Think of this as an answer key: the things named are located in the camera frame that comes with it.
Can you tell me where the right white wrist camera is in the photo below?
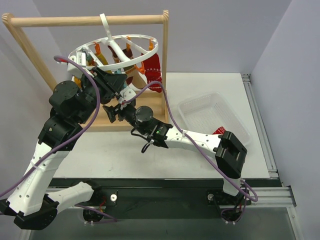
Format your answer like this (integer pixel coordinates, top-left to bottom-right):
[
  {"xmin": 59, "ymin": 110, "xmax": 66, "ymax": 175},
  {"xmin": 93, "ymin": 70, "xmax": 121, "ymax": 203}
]
[{"xmin": 118, "ymin": 86, "xmax": 136, "ymax": 104}]

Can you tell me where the white round clip hanger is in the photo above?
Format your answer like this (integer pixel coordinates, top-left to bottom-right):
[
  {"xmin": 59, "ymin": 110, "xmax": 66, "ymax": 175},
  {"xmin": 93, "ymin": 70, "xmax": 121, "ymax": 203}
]
[{"xmin": 68, "ymin": 13, "xmax": 159, "ymax": 71}]

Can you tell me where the teal clothes peg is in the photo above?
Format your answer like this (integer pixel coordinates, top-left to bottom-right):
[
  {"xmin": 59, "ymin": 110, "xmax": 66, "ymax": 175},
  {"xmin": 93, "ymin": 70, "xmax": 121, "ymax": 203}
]
[{"xmin": 114, "ymin": 69, "xmax": 125, "ymax": 75}]

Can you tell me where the mustard yellow sock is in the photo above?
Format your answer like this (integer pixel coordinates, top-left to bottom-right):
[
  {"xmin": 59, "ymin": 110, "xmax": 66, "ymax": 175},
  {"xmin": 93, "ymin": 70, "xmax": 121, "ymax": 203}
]
[{"xmin": 87, "ymin": 52, "xmax": 109, "ymax": 66}]

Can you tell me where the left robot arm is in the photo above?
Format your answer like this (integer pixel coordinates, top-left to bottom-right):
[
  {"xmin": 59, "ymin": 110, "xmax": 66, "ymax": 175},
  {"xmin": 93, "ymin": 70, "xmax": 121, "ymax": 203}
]
[{"xmin": 0, "ymin": 67, "xmax": 127, "ymax": 230}]

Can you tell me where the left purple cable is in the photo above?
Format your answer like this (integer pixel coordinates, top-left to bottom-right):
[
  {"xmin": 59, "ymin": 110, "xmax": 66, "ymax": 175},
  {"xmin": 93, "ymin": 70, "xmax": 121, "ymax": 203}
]
[{"xmin": 0, "ymin": 55, "xmax": 102, "ymax": 198}]

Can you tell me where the white plastic basket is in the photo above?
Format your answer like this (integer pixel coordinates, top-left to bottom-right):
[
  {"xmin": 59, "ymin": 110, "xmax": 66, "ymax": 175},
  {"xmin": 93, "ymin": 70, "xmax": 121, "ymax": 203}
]
[{"xmin": 177, "ymin": 91, "xmax": 251, "ymax": 146}]

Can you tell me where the maroon striped beige sock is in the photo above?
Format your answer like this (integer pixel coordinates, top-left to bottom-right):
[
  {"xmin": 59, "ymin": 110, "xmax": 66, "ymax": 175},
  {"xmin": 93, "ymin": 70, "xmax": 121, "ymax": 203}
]
[{"xmin": 122, "ymin": 46, "xmax": 147, "ymax": 90}]

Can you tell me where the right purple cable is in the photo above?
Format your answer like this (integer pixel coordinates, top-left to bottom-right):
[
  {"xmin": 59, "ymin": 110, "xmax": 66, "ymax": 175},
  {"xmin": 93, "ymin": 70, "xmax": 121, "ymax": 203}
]
[{"xmin": 122, "ymin": 81, "xmax": 259, "ymax": 203}]

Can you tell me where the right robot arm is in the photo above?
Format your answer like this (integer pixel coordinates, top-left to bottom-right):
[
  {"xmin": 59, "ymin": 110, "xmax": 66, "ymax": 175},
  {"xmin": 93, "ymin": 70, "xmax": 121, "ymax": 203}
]
[{"xmin": 103, "ymin": 104, "xmax": 247, "ymax": 204}]

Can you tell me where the red white patterned sock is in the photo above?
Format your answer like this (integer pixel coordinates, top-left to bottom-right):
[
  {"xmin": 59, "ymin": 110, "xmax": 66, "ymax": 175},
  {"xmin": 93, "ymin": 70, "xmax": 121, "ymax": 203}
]
[{"xmin": 142, "ymin": 53, "xmax": 162, "ymax": 84}]

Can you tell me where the red snowflake sock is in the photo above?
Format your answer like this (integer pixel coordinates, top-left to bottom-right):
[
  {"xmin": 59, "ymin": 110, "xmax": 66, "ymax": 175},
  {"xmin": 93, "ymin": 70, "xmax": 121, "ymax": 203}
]
[{"xmin": 213, "ymin": 126, "xmax": 226, "ymax": 135}]

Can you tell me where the wooden hanger rack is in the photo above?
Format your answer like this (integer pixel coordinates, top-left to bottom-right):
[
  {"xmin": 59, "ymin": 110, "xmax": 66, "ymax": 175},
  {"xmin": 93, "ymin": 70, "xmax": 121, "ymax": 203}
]
[{"xmin": 2, "ymin": 11, "xmax": 170, "ymax": 136}]

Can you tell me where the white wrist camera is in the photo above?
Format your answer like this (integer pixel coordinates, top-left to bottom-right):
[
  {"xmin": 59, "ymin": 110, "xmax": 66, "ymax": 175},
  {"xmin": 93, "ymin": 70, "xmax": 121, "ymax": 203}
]
[
  {"xmin": 57, "ymin": 50, "xmax": 87, "ymax": 79},
  {"xmin": 118, "ymin": 86, "xmax": 136, "ymax": 104}
]

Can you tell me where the purple cable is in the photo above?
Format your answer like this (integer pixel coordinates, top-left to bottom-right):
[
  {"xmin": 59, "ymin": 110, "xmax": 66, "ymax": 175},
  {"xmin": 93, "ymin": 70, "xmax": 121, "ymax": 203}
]
[
  {"xmin": 0, "ymin": 55, "xmax": 102, "ymax": 198},
  {"xmin": 122, "ymin": 81, "xmax": 259, "ymax": 203}
]

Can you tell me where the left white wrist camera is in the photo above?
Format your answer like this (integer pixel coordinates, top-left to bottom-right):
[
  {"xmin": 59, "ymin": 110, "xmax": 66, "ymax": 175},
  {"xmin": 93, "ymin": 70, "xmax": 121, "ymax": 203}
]
[{"xmin": 57, "ymin": 50, "xmax": 87, "ymax": 79}]

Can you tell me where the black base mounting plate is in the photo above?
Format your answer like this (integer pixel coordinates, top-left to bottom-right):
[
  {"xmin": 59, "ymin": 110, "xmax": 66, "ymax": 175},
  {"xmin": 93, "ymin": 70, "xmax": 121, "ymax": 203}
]
[{"xmin": 47, "ymin": 177, "xmax": 251, "ymax": 221}]

